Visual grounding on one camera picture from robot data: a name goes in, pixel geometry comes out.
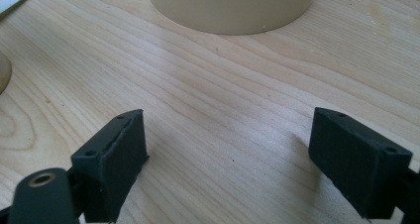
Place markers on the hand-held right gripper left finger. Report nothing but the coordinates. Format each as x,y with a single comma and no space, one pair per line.
109,164

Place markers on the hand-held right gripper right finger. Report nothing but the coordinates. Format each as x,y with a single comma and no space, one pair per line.
356,164

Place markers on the beige cup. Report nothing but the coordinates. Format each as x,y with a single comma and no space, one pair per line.
4,73

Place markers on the beige container with strainer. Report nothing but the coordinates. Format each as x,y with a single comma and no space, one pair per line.
231,9

